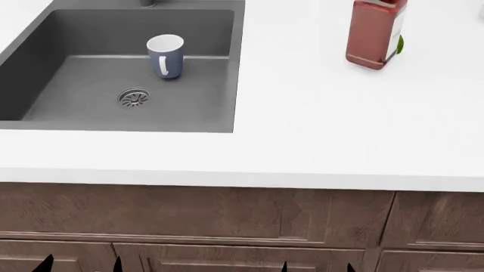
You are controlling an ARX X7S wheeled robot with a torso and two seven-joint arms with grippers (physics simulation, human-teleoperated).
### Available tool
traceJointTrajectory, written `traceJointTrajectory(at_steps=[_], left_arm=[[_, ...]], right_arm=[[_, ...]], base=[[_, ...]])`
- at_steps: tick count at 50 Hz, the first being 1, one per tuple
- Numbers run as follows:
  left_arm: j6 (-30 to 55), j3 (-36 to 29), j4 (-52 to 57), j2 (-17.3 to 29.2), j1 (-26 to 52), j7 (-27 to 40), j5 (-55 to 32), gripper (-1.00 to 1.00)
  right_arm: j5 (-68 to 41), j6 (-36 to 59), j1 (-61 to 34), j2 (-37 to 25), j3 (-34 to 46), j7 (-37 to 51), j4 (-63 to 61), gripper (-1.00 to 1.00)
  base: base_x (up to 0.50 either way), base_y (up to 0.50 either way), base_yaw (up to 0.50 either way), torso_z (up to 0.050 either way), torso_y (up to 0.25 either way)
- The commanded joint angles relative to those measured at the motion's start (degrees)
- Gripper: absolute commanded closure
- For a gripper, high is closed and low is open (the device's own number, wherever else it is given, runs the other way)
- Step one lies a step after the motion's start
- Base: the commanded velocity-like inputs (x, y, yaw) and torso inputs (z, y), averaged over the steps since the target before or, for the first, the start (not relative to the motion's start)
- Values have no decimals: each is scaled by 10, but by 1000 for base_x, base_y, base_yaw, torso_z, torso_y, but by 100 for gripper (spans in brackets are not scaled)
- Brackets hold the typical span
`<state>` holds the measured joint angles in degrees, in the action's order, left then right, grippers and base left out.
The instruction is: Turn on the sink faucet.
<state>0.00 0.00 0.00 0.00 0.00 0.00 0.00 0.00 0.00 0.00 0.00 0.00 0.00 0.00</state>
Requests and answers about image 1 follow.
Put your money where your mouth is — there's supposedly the wide brown wood cabinet door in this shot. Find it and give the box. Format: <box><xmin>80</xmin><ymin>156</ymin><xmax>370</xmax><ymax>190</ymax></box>
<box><xmin>112</xmin><ymin>243</ymin><xmax>367</xmax><ymax>272</ymax></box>

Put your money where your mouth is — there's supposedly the blue mug white inside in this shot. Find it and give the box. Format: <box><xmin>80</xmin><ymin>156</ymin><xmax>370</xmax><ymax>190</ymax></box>
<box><xmin>146</xmin><ymin>34</ymin><xmax>185</xmax><ymax>80</ymax></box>

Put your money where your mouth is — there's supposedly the brown wood drawer front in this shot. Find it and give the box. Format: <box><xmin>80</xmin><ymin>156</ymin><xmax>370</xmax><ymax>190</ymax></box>
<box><xmin>380</xmin><ymin>190</ymin><xmax>484</xmax><ymax>252</ymax></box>

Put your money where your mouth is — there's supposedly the narrow brown wood cabinet door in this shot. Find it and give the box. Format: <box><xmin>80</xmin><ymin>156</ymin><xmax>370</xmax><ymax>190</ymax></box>
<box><xmin>0</xmin><ymin>239</ymin><xmax>116</xmax><ymax>272</ymax></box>

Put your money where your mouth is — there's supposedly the brown wood false drawer panel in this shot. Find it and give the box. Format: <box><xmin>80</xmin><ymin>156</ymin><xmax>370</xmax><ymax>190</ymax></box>
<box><xmin>0</xmin><ymin>181</ymin><xmax>396</xmax><ymax>248</ymax></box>

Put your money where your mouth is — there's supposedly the red sauce bottle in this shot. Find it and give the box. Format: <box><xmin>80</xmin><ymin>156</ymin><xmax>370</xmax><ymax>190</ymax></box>
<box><xmin>345</xmin><ymin>0</ymin><xmax>409</xmax><ymax>71</ymax></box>

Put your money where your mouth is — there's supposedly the metal sink drain strainer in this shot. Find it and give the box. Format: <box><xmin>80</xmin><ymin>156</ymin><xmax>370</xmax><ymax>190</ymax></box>
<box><xmin>116</xmin><ymin>87</ymin><xmax>151</xmax><ymax>109</ymax></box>

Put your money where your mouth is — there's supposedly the gray sink basin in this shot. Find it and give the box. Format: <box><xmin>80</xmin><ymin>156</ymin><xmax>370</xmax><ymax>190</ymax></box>
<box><xmin>0</xmin><ymin>0</ymin><xmax>246</xmax><ymax>134</ymax></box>

